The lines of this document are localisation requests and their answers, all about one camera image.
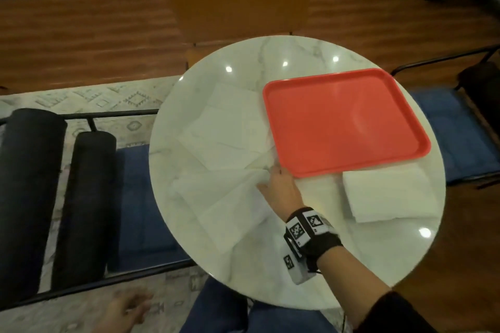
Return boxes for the person's legs in blue jeans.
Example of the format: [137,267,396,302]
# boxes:
[179,276,344,333]

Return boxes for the pile of white paper napkins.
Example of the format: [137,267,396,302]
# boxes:
[176,82,279,172]

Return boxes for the red plastic tray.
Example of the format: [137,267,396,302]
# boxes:
[262,68,432,178]

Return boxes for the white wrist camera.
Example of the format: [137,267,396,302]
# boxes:
[283,252,317,286]

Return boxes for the person's right forearm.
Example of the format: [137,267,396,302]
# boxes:
[317,246,438,333]

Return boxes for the black marker wrist strap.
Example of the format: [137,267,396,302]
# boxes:
[284,207,344,263]

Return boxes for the person's left hand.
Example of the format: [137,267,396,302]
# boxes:
[92,290,154,333]

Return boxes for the blue chair with black bolsters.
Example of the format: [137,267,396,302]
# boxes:
[390,44,500,189]
[0,108,196,308]

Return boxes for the person's right hand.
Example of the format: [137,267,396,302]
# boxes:
[256,164,305,223]

